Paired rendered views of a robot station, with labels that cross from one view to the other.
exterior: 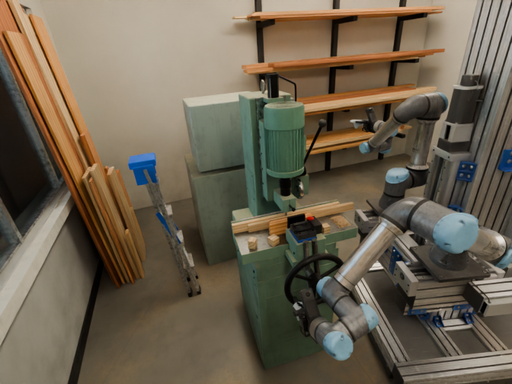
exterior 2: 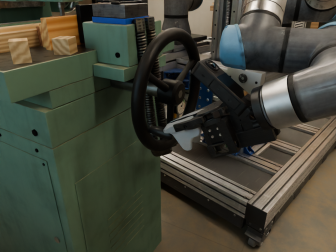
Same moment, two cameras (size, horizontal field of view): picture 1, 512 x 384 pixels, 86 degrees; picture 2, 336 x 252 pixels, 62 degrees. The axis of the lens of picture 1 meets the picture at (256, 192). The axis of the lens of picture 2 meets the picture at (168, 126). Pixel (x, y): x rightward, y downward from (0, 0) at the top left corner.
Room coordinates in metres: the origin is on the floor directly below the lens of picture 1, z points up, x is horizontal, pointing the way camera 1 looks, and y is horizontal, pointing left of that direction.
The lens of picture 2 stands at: (0.45, 0.22, 1.03)
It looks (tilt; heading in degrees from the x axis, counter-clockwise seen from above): 26 degrees down; 315
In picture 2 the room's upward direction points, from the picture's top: straight up
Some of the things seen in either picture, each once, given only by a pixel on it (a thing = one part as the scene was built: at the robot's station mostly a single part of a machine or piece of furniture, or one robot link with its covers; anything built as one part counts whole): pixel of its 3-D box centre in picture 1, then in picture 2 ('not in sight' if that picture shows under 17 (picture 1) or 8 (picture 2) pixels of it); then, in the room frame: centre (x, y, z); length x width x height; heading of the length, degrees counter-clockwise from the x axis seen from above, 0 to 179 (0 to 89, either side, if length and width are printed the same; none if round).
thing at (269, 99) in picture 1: (273, 94); not in sight; (1.36, -0.11, 1.53); 0.08 x 0.08 x 0.17; 14
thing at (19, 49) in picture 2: (252, 243); (20, 50); (1.05, 0.03, 0.92); 0.04 x 0.03 x 0.04; 161
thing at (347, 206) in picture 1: (302, 216); (90, 29); (1.24, -0.24, 0.92); 0.60 x 0.02 x 0.04; 104
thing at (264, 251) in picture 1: (297, 238); (100, 54); (1.12, -0.19, 0.87); 0.61 x 0.30 x 0.06; 104
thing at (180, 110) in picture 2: not in sight; (177, 107); (1.08, -0.45, 0.65); 0.06 x 0.04 x 0.08; 104
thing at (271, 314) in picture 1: (280, 283); (67, 183); (1.34, -0.12, 0.35); 0.58 x 0.45 x 0.71; 14
